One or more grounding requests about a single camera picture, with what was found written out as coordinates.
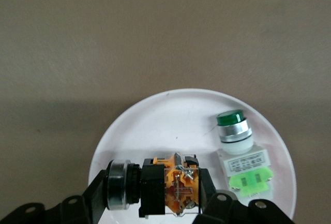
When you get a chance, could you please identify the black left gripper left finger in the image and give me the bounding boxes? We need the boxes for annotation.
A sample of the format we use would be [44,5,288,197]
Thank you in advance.
[0,169,112,224]

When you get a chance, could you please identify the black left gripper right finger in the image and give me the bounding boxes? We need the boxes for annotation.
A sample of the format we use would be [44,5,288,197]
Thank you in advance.
[192,168,296,224]

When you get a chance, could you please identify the orange and black switch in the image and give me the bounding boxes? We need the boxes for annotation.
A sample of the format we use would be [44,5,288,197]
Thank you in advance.
[105,152,201,219]

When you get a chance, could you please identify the pink round plate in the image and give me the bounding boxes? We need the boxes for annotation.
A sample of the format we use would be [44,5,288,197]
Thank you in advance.
[87,87,297,224]

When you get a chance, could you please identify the green push button switch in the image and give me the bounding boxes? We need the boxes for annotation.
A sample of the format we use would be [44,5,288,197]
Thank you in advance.
[215,108,275,200]

